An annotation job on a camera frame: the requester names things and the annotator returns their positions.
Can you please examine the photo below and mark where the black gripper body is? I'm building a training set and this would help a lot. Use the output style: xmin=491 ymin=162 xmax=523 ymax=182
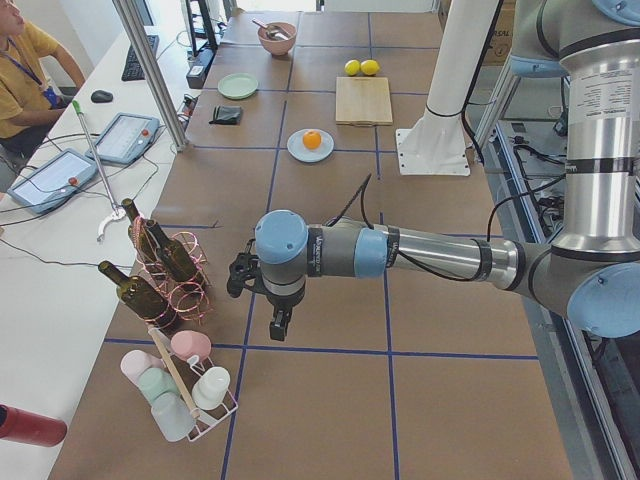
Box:
xmin=263 ymin=279 xmax=305 ymax=311

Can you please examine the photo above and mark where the orange fruit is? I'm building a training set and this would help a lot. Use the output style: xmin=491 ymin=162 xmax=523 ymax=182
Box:
xmin=302 ymin=130 xmax=322 ymax=150

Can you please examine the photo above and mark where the light blue plate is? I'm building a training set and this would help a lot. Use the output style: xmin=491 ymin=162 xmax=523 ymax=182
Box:
xmin=287 ymin=129 xmax=334 ymax=163

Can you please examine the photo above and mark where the light green plate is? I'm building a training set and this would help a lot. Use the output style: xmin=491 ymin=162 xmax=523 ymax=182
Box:
xmin=217 ymin=73 xmax=259 ymax=100

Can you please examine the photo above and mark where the white cup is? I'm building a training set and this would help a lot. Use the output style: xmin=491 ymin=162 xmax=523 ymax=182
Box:
xmin=192 ymin=366 xmax=230 ymax=410

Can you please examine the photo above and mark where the dark wine bottle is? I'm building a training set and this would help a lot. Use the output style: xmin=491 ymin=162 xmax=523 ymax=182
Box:
xmin=122 ymin=198 xmax=157 ymax=264
xmin=98 ymin=260 xmax=181 ymax=333
xmin=145 ymin=219 xmax=204 ymax=285

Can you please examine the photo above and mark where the light green cup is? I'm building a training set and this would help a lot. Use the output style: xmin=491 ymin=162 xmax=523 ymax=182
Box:
xmin=136 ymin=367 xmax=180 ymax=404

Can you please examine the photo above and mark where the grey cup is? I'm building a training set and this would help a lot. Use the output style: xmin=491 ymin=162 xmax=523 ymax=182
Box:
xmin=151 ymin=392 xmax=196 ymax=442

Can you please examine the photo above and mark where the pale pink cup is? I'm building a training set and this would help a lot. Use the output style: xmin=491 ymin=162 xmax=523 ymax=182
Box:
xmin=120 ymin=349 xmax=165 ymax=386

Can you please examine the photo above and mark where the grey folded cloth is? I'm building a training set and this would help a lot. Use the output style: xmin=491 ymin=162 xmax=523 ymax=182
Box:
xmin=209 ymin=105 xmax=243 ymax=125

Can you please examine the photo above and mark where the wooden cutting board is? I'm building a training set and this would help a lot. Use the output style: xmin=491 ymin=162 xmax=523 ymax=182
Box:
xmin=335 ymin=77 xmax=393 ymax=126

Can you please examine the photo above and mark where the teach pendant tablet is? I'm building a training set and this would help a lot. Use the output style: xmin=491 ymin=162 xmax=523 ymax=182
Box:
xmin=94 ymin=112 xmax=160 ymax=166
xmin=8 ymin=149 xmax=98 ymax=214

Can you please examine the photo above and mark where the black computer box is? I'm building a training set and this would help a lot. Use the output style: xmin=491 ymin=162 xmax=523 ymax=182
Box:
xmin=186 ymin=48 xmax=214 ymax=89

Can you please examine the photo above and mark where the yellow lemon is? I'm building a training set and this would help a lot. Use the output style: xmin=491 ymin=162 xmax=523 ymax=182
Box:
xmin=344 ymin=59 xmax=361 ymax=77
xmin=360 ymin=59 xmax=380 ymax=76

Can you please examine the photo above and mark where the pink bowl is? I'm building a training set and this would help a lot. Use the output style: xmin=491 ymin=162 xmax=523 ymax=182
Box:
xmin=257 ymin=22 xmax=297 ymax=56

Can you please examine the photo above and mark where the metal scoop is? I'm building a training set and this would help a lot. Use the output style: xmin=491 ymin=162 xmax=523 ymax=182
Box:
xmin=252 ymin=18 xmax=291 ymax=40

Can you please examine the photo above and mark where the black keyboard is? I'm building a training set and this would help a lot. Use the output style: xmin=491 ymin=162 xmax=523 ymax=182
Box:
xmin=121 ymin=34 xmax=159 ymax=82

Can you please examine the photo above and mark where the black computer mouse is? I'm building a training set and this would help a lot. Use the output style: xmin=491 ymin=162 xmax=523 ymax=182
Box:
xmin=90 ymin=90 xmax=113 ymax=104

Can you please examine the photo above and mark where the red thermos bottle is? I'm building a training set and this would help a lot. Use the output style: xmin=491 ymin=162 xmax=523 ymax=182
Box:
xmin=1 ymin=404 xmax=67 ymax=447

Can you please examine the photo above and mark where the person in yellow shirt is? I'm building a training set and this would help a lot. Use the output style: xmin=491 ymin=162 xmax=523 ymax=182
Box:
xmin=1 ymin=1 xmax=85 ymax=158

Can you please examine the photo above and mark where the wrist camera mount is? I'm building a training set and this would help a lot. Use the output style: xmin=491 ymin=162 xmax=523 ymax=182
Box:
xmin=226 ymin=238 xmax=265 ymax=298

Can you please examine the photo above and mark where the white wire cup rack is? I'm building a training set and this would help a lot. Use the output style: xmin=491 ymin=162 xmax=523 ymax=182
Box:
xmin=149 ymin=328 xmax=238 ymax=442

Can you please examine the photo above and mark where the copper wire bottle rack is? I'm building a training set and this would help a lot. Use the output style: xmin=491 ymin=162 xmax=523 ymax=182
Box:
xmin=128 ymin=212 xmax=208 ymax=335

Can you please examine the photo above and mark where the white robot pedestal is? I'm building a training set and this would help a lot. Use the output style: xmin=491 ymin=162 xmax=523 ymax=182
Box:
xmin=396 ymin=0 xmax=500 ymax=176

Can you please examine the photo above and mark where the aluminium frame post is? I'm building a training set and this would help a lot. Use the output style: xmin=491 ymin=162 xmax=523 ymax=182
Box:
xmin=112 ymin=0 xmax=187 ymax=152

